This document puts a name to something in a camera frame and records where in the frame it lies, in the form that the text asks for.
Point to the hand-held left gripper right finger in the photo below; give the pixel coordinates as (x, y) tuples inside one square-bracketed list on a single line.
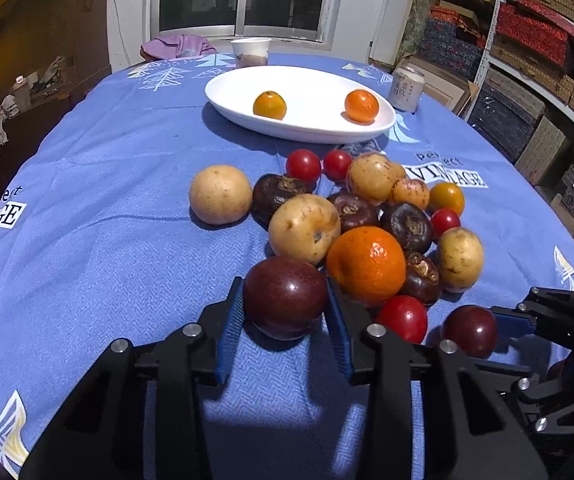
[(339, 335)]

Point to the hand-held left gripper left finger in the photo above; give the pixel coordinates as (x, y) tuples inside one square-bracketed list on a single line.
[(229, 330)]

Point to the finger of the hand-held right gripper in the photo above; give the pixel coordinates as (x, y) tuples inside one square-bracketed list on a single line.
[(514, 321), (532, 400)]

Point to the small dark red plum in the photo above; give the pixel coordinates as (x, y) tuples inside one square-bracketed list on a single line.
[(469, 330)]

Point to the red cherry tomato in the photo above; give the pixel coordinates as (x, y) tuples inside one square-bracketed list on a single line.
[(446, 223), (303, 165), (337, 165), (402, 319)]

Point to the large dark red plum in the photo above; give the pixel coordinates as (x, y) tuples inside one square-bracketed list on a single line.
[(284, 295)]

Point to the dark brown water chestnut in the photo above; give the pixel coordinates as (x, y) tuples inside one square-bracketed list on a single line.
[(277, 195), (423, 280), (407, 227), (354, 212)]

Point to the lone round potato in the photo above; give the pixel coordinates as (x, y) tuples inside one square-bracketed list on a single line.
[(219, 195)]

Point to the yellow cherry tomato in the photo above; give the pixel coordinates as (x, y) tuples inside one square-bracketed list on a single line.
[(448, 199)]

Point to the small tan pepino melon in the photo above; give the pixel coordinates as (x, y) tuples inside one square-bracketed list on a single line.
[(400, 171), (411, 194)]

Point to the striped tan pepino melon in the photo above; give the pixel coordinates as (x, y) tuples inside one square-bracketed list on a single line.
[(369, 177)]

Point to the white oval plate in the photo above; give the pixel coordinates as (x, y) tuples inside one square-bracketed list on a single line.
[(312, 110)]

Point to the blue printed tablecloth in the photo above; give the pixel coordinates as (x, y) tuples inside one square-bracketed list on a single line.
[(117, 260)]

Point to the yellowish orange mandarin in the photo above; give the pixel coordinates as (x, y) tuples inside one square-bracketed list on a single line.
[(270, 105)]

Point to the flat cardboard box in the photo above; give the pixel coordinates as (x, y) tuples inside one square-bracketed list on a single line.
[(447, 85)]

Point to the white paper cup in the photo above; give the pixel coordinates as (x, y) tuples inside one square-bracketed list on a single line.
[(251, 50)]

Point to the purple cloth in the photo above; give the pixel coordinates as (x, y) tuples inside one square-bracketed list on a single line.
[(177, 45)]

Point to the stack of patterned boxes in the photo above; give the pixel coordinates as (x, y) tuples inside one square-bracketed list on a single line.
[(527, 25)]

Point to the white metal shelf rack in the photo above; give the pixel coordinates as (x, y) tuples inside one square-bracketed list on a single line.
[(492, 25)]

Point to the white plastic bottle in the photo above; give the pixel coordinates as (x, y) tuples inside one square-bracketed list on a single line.
[(19, 92)]

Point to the marble pattern panel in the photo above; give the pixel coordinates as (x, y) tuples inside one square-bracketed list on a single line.
[(419, 15)]

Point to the white board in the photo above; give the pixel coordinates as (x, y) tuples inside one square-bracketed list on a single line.
[(389, 10)]

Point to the brown wooden cabinet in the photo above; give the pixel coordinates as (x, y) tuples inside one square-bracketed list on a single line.
[(87, 20)]

